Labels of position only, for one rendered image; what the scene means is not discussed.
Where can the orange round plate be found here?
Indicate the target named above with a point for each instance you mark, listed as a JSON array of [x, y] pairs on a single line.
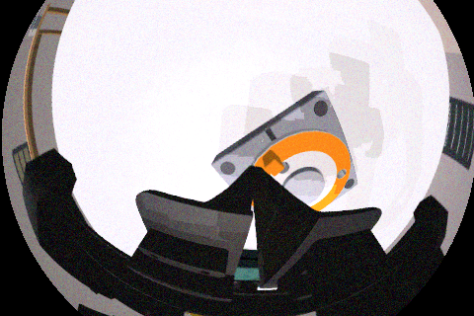
[[313, 148]]

